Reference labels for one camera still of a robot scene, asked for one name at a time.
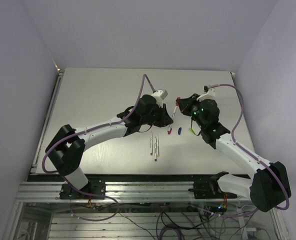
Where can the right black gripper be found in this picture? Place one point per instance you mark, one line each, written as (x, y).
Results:
(184, 104)

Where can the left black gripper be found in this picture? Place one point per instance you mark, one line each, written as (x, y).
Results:
(165, 120)

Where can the red marker pen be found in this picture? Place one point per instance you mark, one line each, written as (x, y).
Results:
(172, 117)

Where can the purple marker pen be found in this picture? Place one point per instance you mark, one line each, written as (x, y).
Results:
(151, 143)

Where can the blue marker pen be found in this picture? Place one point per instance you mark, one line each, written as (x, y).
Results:
(155, 149)

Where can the light green pen cap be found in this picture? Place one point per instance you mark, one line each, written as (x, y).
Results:
(192, 131)

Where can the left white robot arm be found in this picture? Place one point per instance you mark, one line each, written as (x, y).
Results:
(66, 149)

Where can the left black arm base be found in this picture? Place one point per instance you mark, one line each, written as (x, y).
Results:
(95, 189)

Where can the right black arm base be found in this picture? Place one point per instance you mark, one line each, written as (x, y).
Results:
(208, 187)

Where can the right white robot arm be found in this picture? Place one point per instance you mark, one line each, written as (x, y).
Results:
(267, 185)

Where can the orange marker pen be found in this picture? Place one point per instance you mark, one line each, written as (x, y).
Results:
(157, 146)

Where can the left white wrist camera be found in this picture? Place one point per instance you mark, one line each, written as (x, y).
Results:
(160, 96)

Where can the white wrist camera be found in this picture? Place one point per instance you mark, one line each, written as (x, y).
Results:
(160, 96)
(209, 93)

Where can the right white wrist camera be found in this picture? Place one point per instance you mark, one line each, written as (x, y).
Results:
(209, 93)

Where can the aluminium frame rail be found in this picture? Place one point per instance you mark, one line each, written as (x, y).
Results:
(123, 192)

